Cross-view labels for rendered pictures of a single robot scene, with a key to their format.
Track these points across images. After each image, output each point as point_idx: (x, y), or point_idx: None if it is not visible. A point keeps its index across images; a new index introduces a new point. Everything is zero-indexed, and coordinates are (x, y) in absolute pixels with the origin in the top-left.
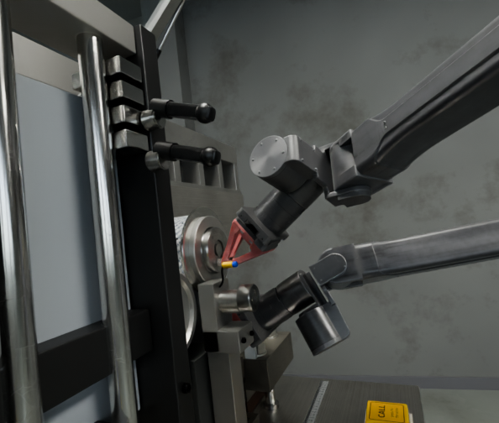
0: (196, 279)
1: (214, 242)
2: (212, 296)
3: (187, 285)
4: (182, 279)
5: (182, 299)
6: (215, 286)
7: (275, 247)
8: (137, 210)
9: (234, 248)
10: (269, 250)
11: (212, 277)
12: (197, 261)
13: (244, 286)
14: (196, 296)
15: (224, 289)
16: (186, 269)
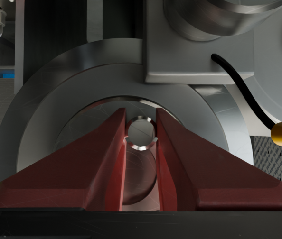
0: (202, 95)
1: (149, 196)
2: (253, 36)
3: (260, 89)
4: (279, 108)
5: (267, 61)
6: (240, 63)
7: (68, 228)
8: None
9: (122, 179)
10: (92, 190)
11: (151, 89)
12: (219, 146)
13: (261, 20)
14: (54, 46)
15: (180, 42)
16: (246, 129)
